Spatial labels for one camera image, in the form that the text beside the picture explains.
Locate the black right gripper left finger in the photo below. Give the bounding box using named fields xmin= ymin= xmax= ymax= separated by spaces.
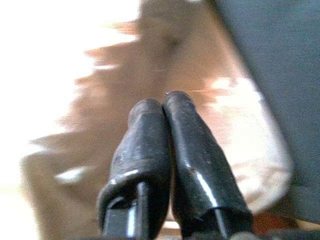
xmin=96 ymin=98 xmax=173 ymax=238

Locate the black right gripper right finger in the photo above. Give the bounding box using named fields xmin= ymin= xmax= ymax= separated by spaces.
xmin=161 ymin=90 xmax=255 ymax=238

